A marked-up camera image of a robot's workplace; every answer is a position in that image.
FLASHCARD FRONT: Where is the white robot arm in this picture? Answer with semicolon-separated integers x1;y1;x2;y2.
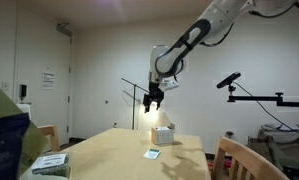
143;0;299;113

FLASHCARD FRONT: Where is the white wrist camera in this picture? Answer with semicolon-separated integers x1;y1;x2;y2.
158;79;179;91

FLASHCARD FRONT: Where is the white packet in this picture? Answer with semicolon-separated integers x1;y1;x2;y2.
144;149;161;159

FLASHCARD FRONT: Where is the blue and green snack bag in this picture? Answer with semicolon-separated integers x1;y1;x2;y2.
0;88;48;180

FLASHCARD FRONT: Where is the white tea box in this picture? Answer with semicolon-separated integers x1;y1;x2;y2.
151;124;175;145

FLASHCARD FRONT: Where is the black camera on boom arm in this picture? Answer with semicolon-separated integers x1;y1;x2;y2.
216;71;299;108

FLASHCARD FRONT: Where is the wall phone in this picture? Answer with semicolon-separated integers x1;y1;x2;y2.
19;84;27;99

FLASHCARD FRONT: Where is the paper notice on door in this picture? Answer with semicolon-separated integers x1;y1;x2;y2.
42;72;55;90

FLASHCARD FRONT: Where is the wooden chair with dark cushion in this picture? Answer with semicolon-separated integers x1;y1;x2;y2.
211;137;289;180

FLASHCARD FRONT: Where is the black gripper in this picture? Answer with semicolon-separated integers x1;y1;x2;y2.
143;82;164;113

